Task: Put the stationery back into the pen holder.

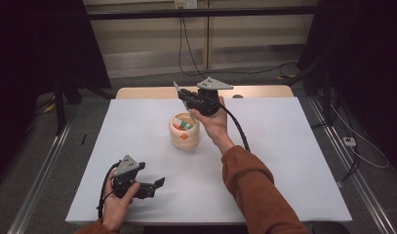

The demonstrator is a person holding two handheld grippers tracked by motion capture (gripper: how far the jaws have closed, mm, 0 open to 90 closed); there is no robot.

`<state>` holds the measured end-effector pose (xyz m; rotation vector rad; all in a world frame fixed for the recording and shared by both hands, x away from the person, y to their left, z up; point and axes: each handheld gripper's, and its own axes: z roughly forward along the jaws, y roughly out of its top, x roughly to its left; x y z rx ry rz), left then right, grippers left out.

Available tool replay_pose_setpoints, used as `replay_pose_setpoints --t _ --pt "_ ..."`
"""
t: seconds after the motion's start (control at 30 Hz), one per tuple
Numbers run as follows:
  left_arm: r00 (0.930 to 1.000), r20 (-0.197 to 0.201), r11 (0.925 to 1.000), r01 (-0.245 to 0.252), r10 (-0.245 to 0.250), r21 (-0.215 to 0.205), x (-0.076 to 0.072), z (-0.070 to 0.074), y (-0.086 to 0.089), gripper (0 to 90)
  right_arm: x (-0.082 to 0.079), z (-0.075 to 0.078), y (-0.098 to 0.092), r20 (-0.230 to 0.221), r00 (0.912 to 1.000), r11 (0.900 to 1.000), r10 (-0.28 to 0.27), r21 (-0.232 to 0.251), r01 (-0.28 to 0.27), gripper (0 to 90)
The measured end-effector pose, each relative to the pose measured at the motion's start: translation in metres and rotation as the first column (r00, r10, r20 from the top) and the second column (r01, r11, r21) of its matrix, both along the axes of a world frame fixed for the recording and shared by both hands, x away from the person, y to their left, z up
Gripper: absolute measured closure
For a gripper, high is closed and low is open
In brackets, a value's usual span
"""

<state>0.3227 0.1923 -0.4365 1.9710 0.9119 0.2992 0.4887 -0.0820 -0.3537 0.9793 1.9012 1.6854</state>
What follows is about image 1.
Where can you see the black horizontal bar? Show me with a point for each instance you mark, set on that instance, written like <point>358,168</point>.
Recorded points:
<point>218,13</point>

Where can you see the white wall socket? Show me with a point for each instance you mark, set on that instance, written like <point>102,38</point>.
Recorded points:
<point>185,4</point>

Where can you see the clear slim pen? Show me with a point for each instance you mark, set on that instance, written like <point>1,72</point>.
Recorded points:
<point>176,85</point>

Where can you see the round wooden pen holder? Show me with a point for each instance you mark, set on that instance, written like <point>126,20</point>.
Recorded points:
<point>184,139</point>

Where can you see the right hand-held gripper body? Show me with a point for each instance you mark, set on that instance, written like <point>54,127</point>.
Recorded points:
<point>206,100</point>

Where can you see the person's left hand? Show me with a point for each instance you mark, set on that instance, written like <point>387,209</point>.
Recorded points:
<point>116,208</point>

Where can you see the white power strip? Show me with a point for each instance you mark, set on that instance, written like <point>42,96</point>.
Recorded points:
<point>349,141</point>

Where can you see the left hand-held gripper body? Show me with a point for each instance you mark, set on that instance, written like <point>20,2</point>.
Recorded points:
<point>126,169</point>

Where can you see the person's right hand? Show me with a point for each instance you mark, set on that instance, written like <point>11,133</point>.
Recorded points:
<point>215,126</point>

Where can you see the yellow floor tape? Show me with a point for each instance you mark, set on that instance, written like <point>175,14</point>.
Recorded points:
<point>49,108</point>
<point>282,77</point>

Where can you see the black metal stand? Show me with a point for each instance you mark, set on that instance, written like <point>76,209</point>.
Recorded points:
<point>326,97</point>
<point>59,107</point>

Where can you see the aluminium floor rail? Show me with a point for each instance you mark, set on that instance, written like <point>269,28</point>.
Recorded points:
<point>358,182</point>
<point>40,175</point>

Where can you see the white table cover sheet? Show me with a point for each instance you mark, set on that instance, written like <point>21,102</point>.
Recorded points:
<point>300,162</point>

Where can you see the orange highlighter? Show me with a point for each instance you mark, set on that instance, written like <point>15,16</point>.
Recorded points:
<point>177,125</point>

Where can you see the black curtain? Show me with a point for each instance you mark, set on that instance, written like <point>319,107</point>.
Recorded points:
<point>365,65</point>
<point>30,65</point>

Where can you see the white green glue stick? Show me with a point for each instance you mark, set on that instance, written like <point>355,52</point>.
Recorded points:
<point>187,124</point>

